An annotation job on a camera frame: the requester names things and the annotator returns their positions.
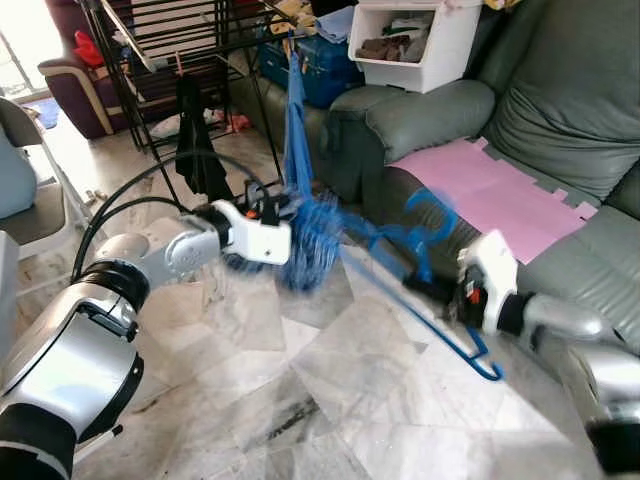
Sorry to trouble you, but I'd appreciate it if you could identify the black drying rack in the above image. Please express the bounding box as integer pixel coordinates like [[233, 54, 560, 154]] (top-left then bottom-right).
[[80, 0, 321, 206]]

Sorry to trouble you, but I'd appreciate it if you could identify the white storage bin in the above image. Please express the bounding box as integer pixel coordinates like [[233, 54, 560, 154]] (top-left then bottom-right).
[[347, 0, 483, 94]]

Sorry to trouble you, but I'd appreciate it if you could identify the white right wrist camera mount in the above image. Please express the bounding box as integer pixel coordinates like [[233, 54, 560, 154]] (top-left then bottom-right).
[[457, 230, 519, 333]]

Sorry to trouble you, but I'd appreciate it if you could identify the white rod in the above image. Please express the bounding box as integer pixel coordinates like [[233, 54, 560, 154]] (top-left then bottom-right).
[[75, 425, 126, 463]]

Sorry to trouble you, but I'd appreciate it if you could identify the pink foam mat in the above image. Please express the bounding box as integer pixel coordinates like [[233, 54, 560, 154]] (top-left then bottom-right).
[[388, 137, 599, 266]]

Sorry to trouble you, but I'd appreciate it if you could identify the blue plastic hanger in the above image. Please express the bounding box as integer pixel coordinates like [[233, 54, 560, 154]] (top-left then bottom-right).
[[330, 188, 504, 383]]

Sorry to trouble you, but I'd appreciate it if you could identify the maroon armchair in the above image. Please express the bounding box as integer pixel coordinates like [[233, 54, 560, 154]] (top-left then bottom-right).
[[38, 0, 121, 141]]

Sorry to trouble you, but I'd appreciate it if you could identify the dark blue storage box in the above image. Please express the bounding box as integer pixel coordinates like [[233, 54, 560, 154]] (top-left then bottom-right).
[[258, 35, 366, 109]]

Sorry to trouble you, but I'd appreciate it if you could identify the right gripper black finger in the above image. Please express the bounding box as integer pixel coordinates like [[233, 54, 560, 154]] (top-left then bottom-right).
[[403, 276, 459, 307]]

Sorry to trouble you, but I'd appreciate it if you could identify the light floral pillow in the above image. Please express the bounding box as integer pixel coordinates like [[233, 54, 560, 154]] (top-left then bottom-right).
[[150, 108, 229, 141]]

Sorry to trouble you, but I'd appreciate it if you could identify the blue plaid garment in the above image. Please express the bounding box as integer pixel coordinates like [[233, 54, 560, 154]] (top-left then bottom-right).
[[285, 190, 346, 293]]

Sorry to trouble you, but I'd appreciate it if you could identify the short black left arm cable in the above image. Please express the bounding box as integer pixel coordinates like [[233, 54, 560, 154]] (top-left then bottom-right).
[[90, 195, 216, 251]]

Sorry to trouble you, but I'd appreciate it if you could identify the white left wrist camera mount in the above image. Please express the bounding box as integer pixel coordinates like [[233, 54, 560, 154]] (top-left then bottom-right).
[[212, 200, 293, 266]]

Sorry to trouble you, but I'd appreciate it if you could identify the grey leather sofa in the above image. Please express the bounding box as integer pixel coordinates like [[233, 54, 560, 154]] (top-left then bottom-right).
[[318, 0, 640, 441]]

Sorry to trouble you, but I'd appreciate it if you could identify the black garment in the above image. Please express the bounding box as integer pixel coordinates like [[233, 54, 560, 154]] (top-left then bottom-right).
[[175, 75, 233, 201]]

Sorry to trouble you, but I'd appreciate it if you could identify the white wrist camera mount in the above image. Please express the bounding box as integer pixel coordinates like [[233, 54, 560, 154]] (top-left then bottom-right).
[[212, 200, 293, 266], [457, 230, 519, 333]]

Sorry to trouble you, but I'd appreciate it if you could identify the light blue cushion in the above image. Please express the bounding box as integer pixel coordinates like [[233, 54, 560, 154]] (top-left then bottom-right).
[[0, 130, 39, 219]]

